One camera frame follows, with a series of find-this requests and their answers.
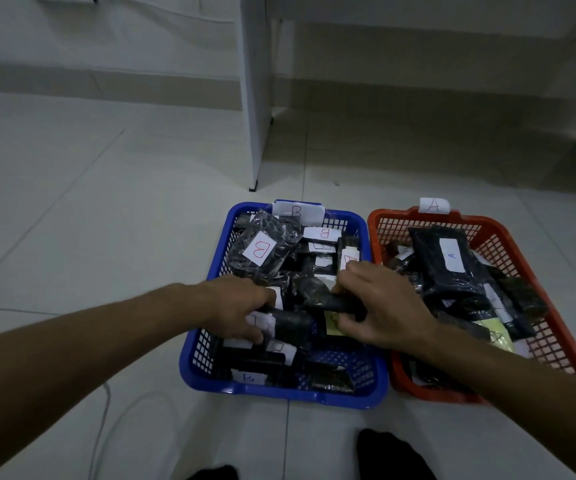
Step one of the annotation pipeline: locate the large white paper tag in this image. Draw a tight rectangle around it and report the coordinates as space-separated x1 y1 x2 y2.
271 200 326 227

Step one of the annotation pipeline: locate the red plastic basket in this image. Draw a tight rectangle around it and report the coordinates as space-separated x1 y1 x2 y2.
367 207 576 405

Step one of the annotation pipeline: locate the person's right hand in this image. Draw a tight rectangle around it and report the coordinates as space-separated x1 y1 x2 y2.
331 261 438 353

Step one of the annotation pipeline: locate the person's left forearm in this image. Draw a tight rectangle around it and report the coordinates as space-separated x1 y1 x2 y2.
0 282 214 480

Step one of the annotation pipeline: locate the person's right forearm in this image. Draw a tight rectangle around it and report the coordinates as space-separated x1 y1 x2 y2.
420 324 576 480

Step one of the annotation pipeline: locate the white wall cable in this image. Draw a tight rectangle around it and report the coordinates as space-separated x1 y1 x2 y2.
97 0 241 25

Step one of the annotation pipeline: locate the blue plastic basket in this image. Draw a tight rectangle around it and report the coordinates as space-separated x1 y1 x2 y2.
179 200 390 411

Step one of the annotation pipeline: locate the small white paper tag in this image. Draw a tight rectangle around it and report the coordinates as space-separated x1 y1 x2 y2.
418 197 452 215

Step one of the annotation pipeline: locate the person's left hand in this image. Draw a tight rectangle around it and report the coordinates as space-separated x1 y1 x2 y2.
200 274 278 345

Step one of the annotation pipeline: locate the thin white cable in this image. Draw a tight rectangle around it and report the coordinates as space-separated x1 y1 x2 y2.
87 382 113 480

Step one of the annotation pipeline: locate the person's black trouser leg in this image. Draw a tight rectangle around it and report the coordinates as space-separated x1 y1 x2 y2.
356 428 438 480
187 464 239 480

